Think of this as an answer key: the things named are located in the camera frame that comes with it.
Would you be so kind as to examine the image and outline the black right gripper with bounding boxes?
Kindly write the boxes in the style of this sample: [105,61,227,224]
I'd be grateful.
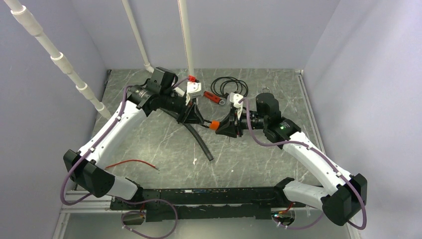
[215,108,268,138]

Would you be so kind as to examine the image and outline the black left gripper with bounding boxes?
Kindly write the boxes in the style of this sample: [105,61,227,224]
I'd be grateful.
[160,90,204,125]

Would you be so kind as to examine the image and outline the orange black padlock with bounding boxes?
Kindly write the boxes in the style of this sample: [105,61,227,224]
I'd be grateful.
[209,120,220,130]

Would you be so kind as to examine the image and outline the red wire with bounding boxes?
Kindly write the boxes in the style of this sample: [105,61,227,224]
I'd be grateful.
[105,159,160,171]

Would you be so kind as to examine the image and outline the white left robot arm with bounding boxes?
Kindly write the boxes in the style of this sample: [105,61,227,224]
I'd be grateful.
[60,67,205,209]

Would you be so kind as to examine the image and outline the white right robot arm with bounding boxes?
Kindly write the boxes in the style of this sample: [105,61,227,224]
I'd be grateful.
[210,93,368,230]

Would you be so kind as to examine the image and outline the black corrugated hose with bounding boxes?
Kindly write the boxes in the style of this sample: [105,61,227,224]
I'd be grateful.
[161,109,214,162]

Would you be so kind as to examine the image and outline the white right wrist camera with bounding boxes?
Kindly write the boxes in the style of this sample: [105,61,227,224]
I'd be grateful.
[229,92,244,120]

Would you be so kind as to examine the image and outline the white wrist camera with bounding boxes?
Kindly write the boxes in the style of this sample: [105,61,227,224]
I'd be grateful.
[186,75,204,105]
[229,92,244,120]

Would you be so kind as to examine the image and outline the red handled adjustable wrench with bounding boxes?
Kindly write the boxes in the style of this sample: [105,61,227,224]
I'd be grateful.
[204,91,225,105]

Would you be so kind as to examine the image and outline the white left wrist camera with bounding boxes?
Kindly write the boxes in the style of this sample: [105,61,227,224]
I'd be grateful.
[186,75,204,105]

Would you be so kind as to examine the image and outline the coiled black cable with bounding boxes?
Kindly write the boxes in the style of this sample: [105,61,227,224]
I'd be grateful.
[210,76,248,99]

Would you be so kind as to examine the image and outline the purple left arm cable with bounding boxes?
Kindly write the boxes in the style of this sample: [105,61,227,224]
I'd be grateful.
[60,77,190,239]

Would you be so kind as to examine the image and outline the black mounting rail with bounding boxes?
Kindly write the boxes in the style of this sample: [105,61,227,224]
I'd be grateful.
[110,187,304,222]

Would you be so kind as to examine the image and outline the aluminium frame rail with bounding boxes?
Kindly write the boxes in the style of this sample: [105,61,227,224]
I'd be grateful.
[52,189,330,239]

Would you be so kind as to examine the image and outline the white pvc pipe frame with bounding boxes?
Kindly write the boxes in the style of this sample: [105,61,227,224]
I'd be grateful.
[5,0,194,119]

